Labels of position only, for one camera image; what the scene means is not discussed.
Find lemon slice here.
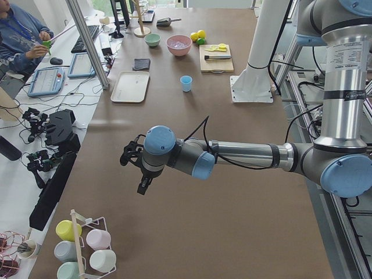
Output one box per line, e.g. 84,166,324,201
218,43,227,49

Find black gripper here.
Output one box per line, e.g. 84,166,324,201
137,167,157,194

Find white cup in rack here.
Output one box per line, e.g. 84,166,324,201
90,249,116,273

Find person in blue hoodie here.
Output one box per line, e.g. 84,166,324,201
1,1,54,76

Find blue teach pendant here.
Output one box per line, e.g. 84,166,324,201
67,53,96,79
27,67,65,97

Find pink cup in rack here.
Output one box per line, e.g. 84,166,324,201
86,229,111,251

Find green lime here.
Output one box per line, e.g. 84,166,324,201
196,38,206,45

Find grey folded cloth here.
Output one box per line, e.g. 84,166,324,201
133,58,151,71

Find pink bowl of ice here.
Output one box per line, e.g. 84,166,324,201
166,35,192,56

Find aluminium frame post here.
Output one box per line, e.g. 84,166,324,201
66,0,109,90

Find yellow cup in rack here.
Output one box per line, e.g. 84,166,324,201
55,220,75,241

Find black keyboard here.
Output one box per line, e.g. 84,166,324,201
70,25,101,54

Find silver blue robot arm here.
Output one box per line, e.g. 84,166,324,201
136,1,371,198

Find yellow lemon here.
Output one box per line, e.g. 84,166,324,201
190,33,199,42
197,30,206,38

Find grey cup in rack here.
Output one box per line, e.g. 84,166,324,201
54,241,77,263

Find wooden cup tree stand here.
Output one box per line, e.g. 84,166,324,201
132,0,151,38

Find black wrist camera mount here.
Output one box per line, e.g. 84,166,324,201
120,134,145,168

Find beige rabbit tray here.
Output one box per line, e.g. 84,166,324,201
110,71,149,103

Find bamboo cutting board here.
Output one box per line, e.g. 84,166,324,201
199,43,234,73

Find green ceramic bowl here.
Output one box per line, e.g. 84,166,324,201
144,33,161,47

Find white camera post base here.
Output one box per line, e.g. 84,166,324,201
230,0,292,103

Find white wire cup rack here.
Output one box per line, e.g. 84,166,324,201
70,209,117,278

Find mint cup in rack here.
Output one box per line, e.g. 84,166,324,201
56,262,80,279

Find light blue plastic cup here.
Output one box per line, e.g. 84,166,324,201
180,76,193,92

